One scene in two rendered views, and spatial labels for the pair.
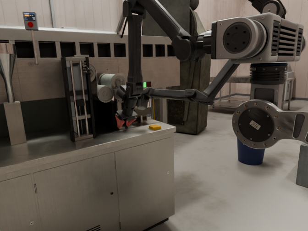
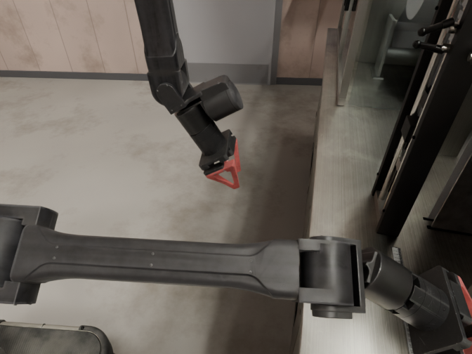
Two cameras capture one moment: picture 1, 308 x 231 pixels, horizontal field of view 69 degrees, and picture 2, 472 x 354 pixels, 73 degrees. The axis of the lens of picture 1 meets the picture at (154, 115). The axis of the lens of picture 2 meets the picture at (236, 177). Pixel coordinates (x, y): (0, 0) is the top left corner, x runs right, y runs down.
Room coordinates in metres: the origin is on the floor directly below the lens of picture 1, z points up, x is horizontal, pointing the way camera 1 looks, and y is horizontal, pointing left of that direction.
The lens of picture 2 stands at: (1.64, -0.20, 1.50)
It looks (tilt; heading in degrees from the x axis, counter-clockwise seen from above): 39 degrees down; 138
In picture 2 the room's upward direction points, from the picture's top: straight up
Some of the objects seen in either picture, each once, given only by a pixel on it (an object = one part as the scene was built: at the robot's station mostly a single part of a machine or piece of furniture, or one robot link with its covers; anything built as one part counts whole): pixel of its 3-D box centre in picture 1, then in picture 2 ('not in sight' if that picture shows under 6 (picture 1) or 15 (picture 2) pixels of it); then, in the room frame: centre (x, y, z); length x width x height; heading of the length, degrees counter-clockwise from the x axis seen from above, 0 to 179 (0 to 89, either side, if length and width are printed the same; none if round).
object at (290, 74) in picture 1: (279, 79); not in sight; (7.82, -4.41, 0.72); 0.73 x 0.65 x 1.43; 44
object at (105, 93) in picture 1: (99, 92); not in sight; (1.78, 0.43, 1.18); 0.26 x 0.12 x 0.12; 34
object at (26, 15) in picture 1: (30, 21); not in sight; (1.46, 0.73, 1.66); 0.07 x 0.07 x 0.10; 19
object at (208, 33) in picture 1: (211, 41); not in sight; (0.82, -0.21, 1.45); 0.09 x 0.08 x 0.12; 134
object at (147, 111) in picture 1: (131, 108); not in sight; (1.98, 0.20, 1.00); 0.40 x 0.16 x 0.06; 34
